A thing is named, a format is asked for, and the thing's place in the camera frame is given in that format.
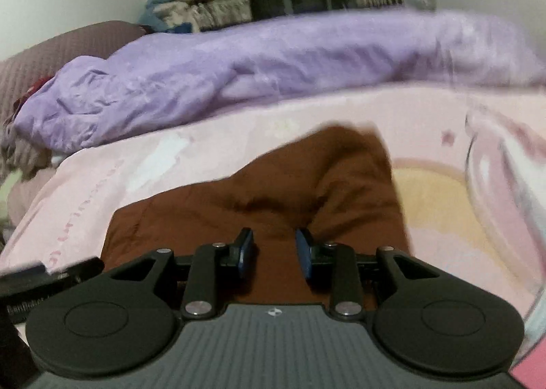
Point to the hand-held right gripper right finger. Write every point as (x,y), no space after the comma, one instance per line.
(303,254)

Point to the blue and beige cloth heap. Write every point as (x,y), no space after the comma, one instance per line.
(166,13)

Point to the purple quilt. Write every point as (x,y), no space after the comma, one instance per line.
(264,60)

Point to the brown garment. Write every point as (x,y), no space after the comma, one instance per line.
(273,197)

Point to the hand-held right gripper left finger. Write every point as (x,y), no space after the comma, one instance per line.
(246,254)

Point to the grey fuzzy cloth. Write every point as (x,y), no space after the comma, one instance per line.
(21,154)

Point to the pink printed bed sheet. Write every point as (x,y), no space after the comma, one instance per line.
(439,209)

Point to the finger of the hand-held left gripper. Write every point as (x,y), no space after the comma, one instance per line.
(72,271)

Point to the mauve quilted pillow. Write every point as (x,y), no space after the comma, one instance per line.
(55,56)

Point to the pale green cloth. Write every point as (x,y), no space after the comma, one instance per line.
(9,186)

